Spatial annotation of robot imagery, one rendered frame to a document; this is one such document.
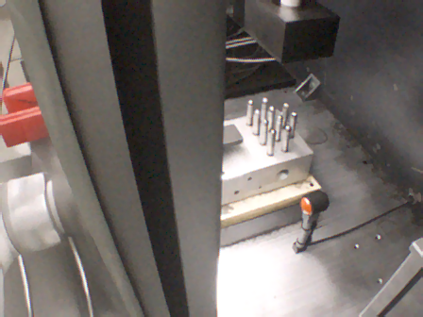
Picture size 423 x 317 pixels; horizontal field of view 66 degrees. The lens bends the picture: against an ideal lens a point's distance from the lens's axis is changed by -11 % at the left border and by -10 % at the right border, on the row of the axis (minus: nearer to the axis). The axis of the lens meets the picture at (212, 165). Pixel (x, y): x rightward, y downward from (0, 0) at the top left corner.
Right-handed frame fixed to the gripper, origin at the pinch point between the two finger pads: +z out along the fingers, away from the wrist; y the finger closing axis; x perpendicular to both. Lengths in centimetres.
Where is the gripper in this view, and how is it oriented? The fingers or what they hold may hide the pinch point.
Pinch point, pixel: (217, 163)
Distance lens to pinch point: 46.0
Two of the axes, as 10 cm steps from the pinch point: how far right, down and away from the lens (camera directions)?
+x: -3.5, -6.7, 6.6
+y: 0.0, -7.0, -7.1
